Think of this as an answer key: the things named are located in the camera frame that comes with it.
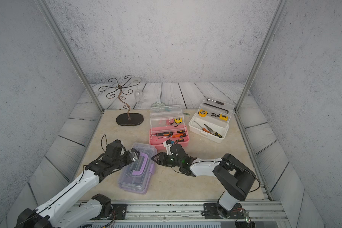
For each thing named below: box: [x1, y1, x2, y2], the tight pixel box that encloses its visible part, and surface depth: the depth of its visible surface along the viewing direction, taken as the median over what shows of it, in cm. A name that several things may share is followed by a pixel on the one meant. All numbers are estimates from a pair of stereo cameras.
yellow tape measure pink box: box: [174, 117, 183, 124], surface depth 104 cm
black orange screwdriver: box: [152, 131, 173, 137], surface depth 104 cm
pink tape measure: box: [166, 118, 174, 125], surface depth 104 cm
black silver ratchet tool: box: [206, 97, 225, 105], surface depth 113 cm
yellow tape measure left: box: [199, 109, 208, 118], surface depth 110 cm
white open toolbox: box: [188, 97, 236, 143], surface depth 109 cm
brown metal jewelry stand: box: [98, 75, 144, 126], surface depth 113 cm
